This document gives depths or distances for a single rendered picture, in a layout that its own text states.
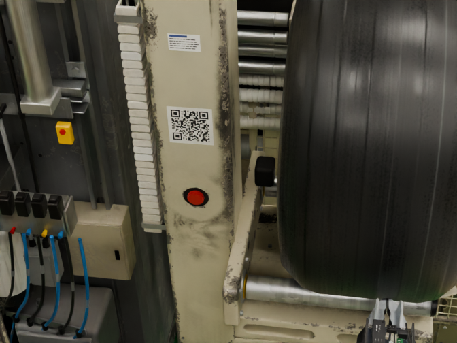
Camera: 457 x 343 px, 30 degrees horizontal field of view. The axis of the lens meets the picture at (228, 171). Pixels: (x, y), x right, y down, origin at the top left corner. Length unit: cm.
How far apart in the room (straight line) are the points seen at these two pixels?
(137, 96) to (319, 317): 52
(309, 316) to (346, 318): 7
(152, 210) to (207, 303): 25
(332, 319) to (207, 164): 37
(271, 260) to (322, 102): 62
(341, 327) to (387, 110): 51
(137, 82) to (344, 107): 37
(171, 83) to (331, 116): 30
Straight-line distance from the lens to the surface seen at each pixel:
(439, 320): 233
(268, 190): 175
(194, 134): 142
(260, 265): 174
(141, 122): 144
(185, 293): 170
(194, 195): 150
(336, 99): 119
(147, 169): 151
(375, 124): 119
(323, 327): 157
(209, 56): 132
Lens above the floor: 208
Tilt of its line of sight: 41 degrees down
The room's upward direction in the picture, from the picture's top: 2 degrees counter-clockwise
